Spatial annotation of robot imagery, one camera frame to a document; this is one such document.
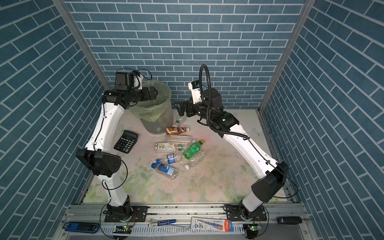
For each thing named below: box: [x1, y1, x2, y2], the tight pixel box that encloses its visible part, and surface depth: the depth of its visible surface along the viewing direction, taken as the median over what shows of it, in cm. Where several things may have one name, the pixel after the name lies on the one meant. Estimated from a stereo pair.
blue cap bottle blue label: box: [151, 162, 178, 180], surface depth 86 cm
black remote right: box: [276, 216, 303, 225], surface depth 71 cm
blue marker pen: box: [148, 219, 177, 227], surface depth 71 cm
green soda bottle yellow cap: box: [183, 140, 204, 160], surface depth 95 cm
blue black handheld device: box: [63, 222, 100, 234], surface depth 70 cm
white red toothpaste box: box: [191, 217, 234, 232], surface depth 71 cm
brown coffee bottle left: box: [166, 127, 190, 135], surface depth 104 cm
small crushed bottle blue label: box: [164, 153, 181, 164], surface depth 90 cm
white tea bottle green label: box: [155, 142, 187, 153], surface depth 95 cm
